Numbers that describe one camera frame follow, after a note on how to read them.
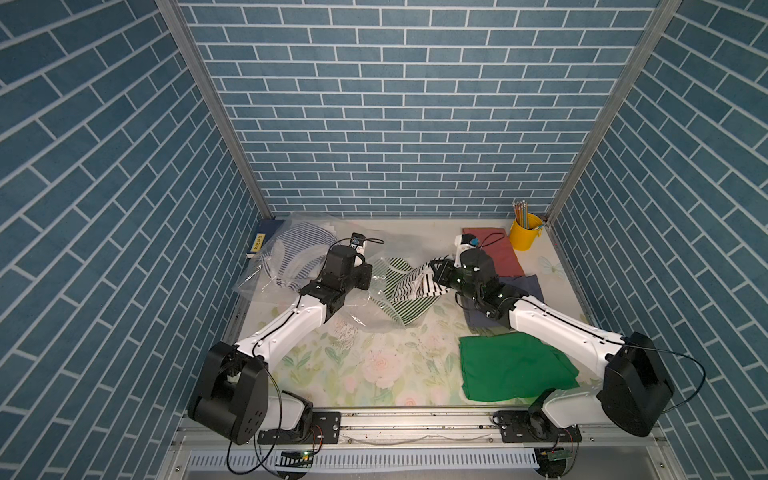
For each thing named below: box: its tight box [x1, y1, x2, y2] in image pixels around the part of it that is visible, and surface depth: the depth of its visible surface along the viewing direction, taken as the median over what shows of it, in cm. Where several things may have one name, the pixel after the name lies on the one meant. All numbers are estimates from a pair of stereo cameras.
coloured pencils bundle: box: [512, 199, 529, 229], surface depth 107 cm
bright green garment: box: [459, 332, 580, 403], surface depth 84 cm
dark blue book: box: [246, 219, 285, 254], surface depth 116 cm
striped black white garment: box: [394, 255, 450, 300], surface depth 84 cm
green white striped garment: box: [371, 256, 442, 326], surface depth 95 cm
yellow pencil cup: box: [510, 213, 543, 251], surface depth 110 cm
